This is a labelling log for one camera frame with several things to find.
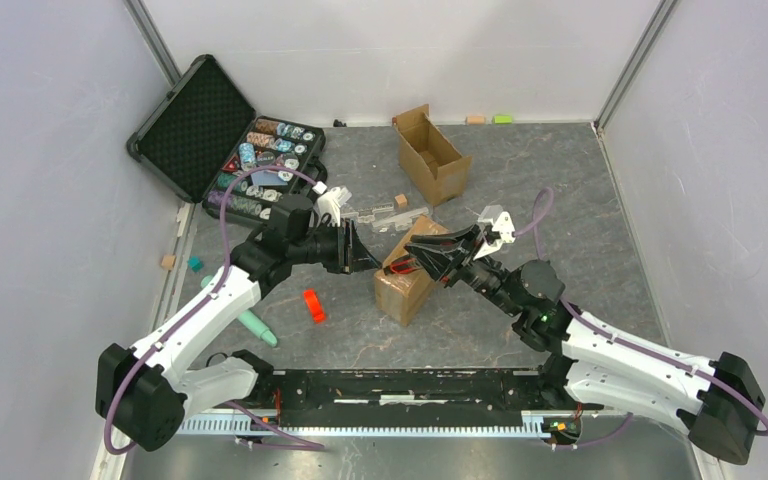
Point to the mint green marker pen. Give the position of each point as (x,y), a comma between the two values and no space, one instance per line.
(257,326)

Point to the black poker chip case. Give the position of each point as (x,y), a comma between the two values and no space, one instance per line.
(204,133)

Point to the green eraser block at wall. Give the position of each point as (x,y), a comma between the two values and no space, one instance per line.
(502,119)

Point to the open empty cardboard box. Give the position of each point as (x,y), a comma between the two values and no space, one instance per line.
(435,166)

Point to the wooden cube at left edge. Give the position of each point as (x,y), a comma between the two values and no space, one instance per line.
(168,262)

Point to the teal small block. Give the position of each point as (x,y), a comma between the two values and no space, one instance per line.
(195,264)

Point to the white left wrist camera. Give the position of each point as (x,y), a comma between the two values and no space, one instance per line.
(329,202)

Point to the orange curved plastic piece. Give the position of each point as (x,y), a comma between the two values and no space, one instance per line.
(314,306)

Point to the red black utility knife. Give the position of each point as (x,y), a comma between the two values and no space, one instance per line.
(402,266)

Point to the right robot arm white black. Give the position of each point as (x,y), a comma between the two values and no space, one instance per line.
(717,403)

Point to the clear plastic bag with part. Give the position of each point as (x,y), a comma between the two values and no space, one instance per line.
(401,221)

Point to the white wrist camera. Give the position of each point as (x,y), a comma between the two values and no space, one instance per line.
(329,202)
(497,230)

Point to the brown cardboard box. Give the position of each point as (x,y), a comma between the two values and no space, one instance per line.
(400,296)

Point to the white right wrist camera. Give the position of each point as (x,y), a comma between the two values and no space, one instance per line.
(497,230)

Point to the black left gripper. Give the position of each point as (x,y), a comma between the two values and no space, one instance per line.
(353,255)

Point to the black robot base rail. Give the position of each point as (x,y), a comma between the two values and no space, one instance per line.
(374,398)

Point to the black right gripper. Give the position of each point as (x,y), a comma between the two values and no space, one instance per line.
(443,256)

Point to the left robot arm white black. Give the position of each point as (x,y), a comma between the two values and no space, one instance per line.
(148,390)

